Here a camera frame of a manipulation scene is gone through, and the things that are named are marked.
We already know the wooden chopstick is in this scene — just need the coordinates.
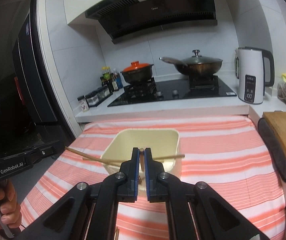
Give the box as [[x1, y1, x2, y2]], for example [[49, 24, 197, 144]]
[[65, 146, 185, 164], [114, 227, 120, 240], [139, 148, 145, 178]]

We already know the person's left hand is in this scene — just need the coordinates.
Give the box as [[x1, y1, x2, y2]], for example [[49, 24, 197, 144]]
[[0, 180, 22, 230]]

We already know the pink striped tablecloth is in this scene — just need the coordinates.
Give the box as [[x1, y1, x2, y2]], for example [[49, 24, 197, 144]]
[[21, 115, 286, 239]]

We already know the dark oven mitt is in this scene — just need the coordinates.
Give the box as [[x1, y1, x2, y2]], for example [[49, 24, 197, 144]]
[[257, 118, 286, 182]]

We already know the cream utensil holder box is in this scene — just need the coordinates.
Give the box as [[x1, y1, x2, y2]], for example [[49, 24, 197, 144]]
[[100, 128, 180, 198]]

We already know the black refrigerator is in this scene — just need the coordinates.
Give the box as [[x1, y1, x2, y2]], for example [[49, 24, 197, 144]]
[[0, 0, 75, 151]]

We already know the white spice jar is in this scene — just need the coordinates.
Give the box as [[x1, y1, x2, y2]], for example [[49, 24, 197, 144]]
[[77, 95, 89, 112]]

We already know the spice jar rack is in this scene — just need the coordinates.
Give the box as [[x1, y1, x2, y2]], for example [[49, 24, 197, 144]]
[[85, 85, 112, 108]]

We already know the black gas stove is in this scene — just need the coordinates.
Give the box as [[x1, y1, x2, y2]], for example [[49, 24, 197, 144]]
[[109, 75, 236, 107]]

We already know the sauce bottles group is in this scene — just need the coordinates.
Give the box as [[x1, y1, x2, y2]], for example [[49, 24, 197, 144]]
[[100, 66, 123, 93]]

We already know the black pot orange lid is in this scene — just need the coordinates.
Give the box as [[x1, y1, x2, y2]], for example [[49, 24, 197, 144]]
[[121, 61, 154, 85]]

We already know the black wok with lid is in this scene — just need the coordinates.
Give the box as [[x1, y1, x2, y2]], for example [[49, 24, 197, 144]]
[[159, 49, 223, 76]]

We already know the white electric kettle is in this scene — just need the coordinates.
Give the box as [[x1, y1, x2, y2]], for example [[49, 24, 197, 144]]
[[235, 47, 275, 105]]

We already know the black range hood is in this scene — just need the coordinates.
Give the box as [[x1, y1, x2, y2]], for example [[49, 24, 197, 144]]
[[85, 0, 217, 44]]

